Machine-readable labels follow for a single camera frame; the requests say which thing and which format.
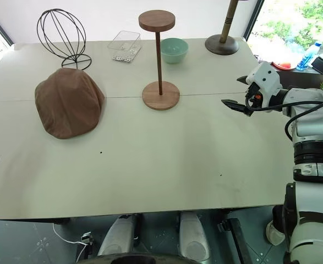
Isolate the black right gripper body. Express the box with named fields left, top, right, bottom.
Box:
left=244, top=82, right=264, bottom=117

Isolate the brown cap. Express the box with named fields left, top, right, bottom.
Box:
left=34, top=68, right=106, bottom=140

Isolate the dark wooden round-base stand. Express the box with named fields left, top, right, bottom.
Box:
left=205, top=0, right=240, bottom=56

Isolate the wooden disc-top hat stand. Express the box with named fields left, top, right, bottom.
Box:
left=138, top=10, right=180, bottom=111

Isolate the red plastic dish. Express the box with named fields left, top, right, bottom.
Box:
left=270, top=60, right=299, bottom=71

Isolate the clear plastic water bottle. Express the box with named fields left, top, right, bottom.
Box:
left=297, top=41, right=323, bottom=70

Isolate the mint green bowl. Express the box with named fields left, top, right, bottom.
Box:
left=160, top=37, right=189, bottom=64

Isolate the clear plastic box with washers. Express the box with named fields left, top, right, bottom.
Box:
left=107, top=30, right=143, bottom=63

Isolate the black table leg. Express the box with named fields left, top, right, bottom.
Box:
left=217, top=218, right=249, bottom=264

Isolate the grey right robot leg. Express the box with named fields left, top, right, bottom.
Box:
left=178, top=212, right=211, bottom=261

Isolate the grey robot leg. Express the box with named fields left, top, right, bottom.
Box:
left=97, top=213, right=140, bottom=257
left=178, top=212, right=211, bottom=261

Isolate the grey left robot leg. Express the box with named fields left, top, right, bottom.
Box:
left=97, top=213, right=140, bottom=257

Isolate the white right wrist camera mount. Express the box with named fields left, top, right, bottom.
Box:
left=245, top=61, right=283, bottom=107

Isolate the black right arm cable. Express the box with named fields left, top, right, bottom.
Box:
left=244, top=89, right=323, bottom=142

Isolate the thin white cable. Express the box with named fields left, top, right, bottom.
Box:
left=52, top=222, right=88, bottom=261

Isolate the black wire head stand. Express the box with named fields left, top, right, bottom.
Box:
left=36, top=9, right=92, bottom=69

